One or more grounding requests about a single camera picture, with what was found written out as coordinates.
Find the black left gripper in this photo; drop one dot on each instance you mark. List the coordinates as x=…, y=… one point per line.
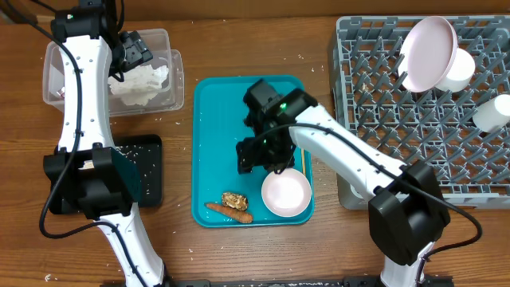
x=137, y=49

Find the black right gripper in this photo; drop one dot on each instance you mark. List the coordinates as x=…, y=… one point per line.
x=249, y=158

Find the wooden chopstick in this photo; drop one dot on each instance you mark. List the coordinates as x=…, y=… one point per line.
x=303, y=162

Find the white napkin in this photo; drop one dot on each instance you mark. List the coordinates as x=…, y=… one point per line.
x=140, y=85

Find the brown food scrap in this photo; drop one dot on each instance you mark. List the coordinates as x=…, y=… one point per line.
x=235, y=201

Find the orange carrot piece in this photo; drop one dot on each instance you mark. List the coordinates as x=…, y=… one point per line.
x=236, y=215

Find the red snack wrapper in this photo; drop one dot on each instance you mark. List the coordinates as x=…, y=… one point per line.
x=61, y=93

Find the large white plate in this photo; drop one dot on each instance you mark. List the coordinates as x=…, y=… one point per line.
x=428, y=53

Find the white cup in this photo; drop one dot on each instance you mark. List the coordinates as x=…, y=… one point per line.
x=493, y=114

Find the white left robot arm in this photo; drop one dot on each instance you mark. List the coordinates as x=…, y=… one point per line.
x=92, y=183

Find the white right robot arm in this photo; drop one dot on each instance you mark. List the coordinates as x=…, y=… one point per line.
x=407, y=211

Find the black waste tray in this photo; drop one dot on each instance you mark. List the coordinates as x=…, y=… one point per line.
x=145, y=151

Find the grey dishwasher rack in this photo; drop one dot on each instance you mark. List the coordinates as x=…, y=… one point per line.
x=472, y=166

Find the clear plastic bin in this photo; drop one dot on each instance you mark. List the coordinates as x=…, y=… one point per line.
x=157, y=41

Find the teal plastic tray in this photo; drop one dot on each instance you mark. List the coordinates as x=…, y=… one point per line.
x=218, y=126

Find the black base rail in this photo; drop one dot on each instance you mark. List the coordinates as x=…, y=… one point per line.
x=363, y=281

